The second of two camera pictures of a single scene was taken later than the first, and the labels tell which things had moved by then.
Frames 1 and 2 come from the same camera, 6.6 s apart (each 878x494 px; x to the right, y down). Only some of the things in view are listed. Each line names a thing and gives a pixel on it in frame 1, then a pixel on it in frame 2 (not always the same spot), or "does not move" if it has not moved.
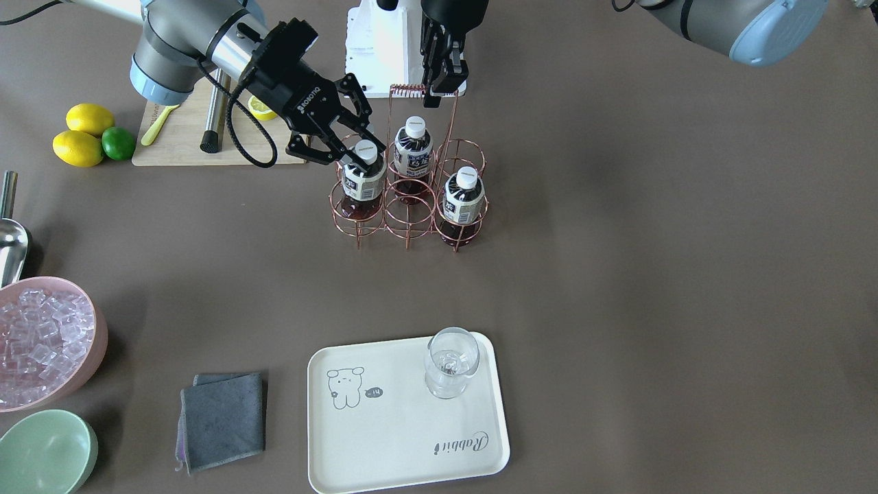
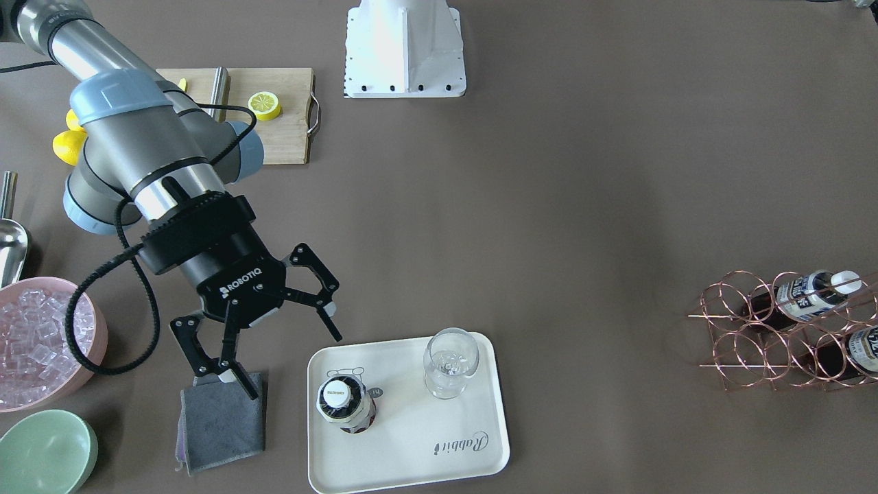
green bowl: (51, 451) does not move
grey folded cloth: (221, 419) does not move
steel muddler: (211, 140) does not move
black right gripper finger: (360, 110) → (301, 255)
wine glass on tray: (452, 354) does not move
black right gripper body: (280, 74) → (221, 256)
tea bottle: (363, 192) → (344, 400)
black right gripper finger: (322, 150) → (203, 363)
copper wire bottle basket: (418, 182) → (792, 331)
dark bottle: (413, 154) → (846, 282)
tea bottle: (462, 202) → (843, 357)
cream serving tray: (373, 421) does not move
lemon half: (260, 110) does not move
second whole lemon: (77, 149) does not move
